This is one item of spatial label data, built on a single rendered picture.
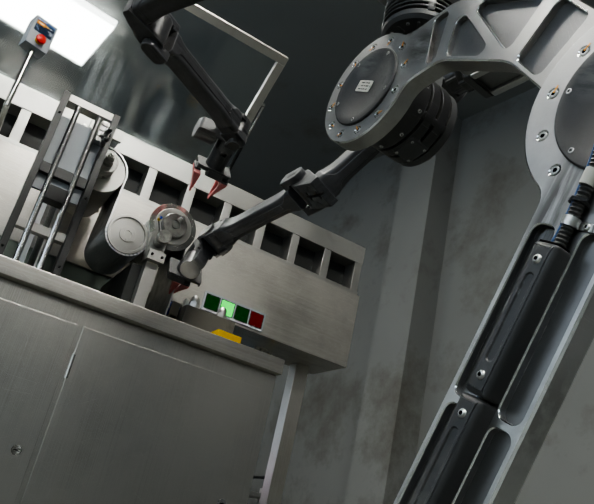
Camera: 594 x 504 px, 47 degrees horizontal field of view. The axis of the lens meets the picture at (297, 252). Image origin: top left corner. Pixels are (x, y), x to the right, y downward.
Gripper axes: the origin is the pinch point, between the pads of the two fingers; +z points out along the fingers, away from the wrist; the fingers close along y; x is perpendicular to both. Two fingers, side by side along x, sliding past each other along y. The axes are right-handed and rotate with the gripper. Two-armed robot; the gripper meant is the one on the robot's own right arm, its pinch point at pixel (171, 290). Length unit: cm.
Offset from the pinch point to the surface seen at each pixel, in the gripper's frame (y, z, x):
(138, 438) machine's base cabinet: -5, -1, -54
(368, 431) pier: 172, 111, 79
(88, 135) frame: -38.8, -25.1, 19.0
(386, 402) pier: 173, 94, 87
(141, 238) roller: -13.7, -7.0, 8.8
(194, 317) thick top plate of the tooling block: 7.2, -1.2, -8.8
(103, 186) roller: -28.8, -12.1, 18.1
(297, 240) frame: 52, 2, 58
